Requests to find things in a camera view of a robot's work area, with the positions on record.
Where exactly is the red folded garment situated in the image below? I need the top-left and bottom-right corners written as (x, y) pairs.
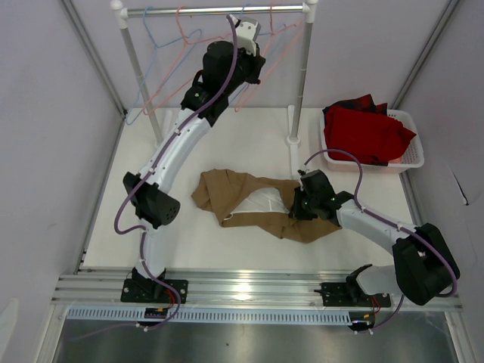
top-left (323, 95), bottom-right (416, 166)

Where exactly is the aluminium mounting rail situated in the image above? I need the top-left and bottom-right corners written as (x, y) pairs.
top-left (52, 266), bottom-right (463, 313)

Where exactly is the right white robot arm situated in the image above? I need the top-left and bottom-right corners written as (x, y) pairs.
top-left (290, 169), bottom-right (461, 306)

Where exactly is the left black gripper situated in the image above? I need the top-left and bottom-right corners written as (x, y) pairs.
top-left (222, 42), bottom-right (265, 96)

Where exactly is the blue wire hanger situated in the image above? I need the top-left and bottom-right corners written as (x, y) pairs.
top-left (125, 6), bottom-right (204, 126)
top-left (231, 3), bottom-right (265, 112)

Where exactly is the metal clothes rack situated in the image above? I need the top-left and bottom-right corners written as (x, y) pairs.
top-left (110, 1), bottom-right (318, 176)

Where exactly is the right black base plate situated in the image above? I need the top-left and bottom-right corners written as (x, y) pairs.
top-left (314, 282), bottom-right (392, 308)

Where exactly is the pink wire hanger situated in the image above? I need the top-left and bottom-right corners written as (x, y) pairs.
top-left (142, 4), bottom-right (235, 115)
top-left (231, 12), bottom-right (304, 113)

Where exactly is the leftmost blue wire hanger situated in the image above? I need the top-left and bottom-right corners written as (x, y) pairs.
top-left (125, 6), bottom-right (204, 126)

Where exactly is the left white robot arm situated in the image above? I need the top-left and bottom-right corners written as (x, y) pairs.
top-left (121, 39), bottom-right (265, 303)

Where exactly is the tan brown skirt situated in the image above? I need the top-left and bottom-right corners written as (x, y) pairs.
top-left (191, 169), bottom-right (340, 244)

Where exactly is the right blue wire hanger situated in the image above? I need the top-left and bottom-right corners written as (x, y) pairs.
top-left (231, 3), bottom-right (265, 112)

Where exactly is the white plastic basket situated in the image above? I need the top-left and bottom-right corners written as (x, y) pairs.
top-left (321, 109), bottom-right (424, 174)

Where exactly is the white slotted cable duct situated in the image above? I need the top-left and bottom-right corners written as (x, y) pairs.
top-left (67, 306), bottom-right (352, 326)

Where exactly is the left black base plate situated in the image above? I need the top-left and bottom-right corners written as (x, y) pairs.
top-left (120, 279), bottom-right (188, 304)

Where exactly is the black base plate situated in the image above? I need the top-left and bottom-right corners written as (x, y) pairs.
top-left (120, 279), bottom-right (188, 304)
top-left (314, 282), bottom-right (392, 308)

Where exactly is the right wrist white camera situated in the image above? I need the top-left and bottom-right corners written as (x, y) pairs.
top-left (297, 163), bottom-right (309, 176)

